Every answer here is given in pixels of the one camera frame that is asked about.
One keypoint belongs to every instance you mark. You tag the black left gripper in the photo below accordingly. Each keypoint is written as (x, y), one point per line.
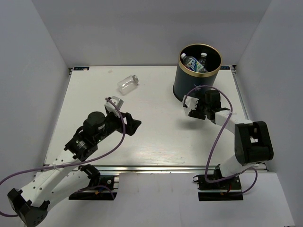
(132, 124)

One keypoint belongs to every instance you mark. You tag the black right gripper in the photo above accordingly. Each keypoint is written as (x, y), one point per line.
(197, 113)

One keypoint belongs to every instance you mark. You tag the crushed clear bottle white cap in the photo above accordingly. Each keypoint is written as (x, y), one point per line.
(128, 84)

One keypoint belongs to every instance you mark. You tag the clear bottle blue label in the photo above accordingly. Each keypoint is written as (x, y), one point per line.
(202, 58)

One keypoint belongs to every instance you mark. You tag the small bottle green-blue label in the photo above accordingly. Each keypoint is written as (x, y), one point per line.
(192, 64)

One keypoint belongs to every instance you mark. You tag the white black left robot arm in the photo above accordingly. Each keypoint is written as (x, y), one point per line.
(69, 171)

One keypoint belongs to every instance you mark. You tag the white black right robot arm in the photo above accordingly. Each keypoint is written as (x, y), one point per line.
(252, 143)

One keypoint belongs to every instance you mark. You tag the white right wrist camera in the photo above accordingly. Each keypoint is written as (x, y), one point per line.
(189, 103)

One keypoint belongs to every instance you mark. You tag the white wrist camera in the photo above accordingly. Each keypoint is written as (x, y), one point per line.
(189, 103)
(113, 105)

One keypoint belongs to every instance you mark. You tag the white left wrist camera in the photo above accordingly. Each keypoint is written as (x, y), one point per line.
(113, 105)

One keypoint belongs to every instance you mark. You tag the aluminium table edge rail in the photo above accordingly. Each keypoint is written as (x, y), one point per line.
(151, 169)

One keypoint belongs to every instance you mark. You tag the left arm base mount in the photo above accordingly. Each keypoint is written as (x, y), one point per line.
(105, 189)

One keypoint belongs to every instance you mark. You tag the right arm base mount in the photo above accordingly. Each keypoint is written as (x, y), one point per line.
(228, 190)

